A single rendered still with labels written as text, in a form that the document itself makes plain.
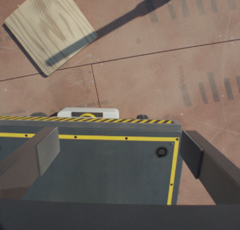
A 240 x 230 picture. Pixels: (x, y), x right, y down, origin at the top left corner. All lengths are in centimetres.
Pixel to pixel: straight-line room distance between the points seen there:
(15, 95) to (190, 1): 93
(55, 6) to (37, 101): 44
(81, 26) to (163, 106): 53
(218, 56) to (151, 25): 34
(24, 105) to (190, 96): 83
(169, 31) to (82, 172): 69
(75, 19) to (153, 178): 71
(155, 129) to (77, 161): 27
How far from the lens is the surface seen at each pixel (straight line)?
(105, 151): 55
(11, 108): 101
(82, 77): 83
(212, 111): 95
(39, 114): 82
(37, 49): 88
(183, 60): 86
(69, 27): 84
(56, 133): 17
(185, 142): 16
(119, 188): 63
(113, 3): 85
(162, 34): 84
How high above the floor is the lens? 81
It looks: 76 degrees down
